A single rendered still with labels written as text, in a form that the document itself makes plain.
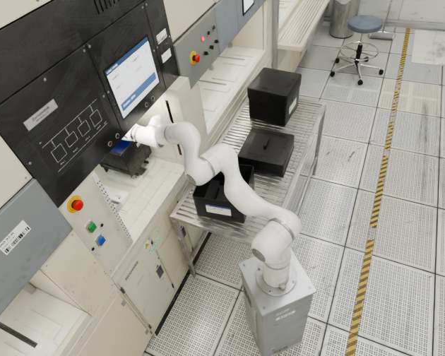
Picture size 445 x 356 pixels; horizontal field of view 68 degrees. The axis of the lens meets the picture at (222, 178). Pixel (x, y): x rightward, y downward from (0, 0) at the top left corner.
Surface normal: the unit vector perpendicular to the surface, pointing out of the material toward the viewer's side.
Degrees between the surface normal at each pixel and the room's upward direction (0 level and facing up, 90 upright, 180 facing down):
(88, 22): 90
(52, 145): 90
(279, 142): 0
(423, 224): 0
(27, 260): 90
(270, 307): 0
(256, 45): 90
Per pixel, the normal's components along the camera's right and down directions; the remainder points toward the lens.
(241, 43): -0.40, 0.70
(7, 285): 0.91, 0.24
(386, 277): -0.10, -0.67
